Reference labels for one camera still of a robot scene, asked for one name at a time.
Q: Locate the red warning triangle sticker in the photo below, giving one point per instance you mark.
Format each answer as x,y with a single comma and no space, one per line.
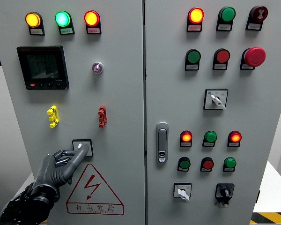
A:
92,182

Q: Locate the black display meter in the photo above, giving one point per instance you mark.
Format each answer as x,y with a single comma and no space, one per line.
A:
43,67

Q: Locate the pale grey cabinet door with display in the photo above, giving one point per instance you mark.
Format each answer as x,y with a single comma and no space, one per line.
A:
121,93

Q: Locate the white round lamp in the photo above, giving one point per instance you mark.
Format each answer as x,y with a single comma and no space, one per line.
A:
97,68

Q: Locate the silver door lock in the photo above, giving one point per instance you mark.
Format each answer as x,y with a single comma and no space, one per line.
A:
162,140

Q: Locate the small label plate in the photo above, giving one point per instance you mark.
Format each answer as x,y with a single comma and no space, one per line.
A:
246,66
36,31
66,30
93,30
224,27
228,170
254,26
182,169
192,67
205,170
185,144
194,27
219,66
208,144
233,144

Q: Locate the small green push button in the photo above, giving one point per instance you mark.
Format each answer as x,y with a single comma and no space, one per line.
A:
185,163

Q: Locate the small red round lamp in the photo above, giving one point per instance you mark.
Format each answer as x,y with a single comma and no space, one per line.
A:
186,136
235,137

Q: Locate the yellow round lamp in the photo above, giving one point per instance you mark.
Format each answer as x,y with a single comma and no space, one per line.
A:
33,19

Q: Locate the large lit green round lamp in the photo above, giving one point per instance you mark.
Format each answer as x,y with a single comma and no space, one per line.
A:
62,18

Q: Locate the large red round lamp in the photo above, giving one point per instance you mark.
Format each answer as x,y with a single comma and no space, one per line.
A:
91,18
196,15

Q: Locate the small red push button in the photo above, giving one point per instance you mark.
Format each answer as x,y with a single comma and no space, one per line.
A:
208,164

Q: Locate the small green round lamp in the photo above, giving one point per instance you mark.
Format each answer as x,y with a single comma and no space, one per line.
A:
230,162
210,136

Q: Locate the large green push button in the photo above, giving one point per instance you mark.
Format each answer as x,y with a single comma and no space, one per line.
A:
194,56

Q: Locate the pale grey cabinet door with lock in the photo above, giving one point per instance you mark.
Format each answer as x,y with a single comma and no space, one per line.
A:
248,117

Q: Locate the large red push button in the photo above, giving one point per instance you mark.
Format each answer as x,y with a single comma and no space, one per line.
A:
222,56

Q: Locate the large red stop button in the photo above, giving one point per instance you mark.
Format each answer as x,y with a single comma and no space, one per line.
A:
255,56

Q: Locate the large dark green round lamp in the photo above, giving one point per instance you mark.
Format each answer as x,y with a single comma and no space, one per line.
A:
227,14

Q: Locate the dark red round buzzer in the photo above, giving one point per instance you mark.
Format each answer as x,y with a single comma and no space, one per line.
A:
259,13

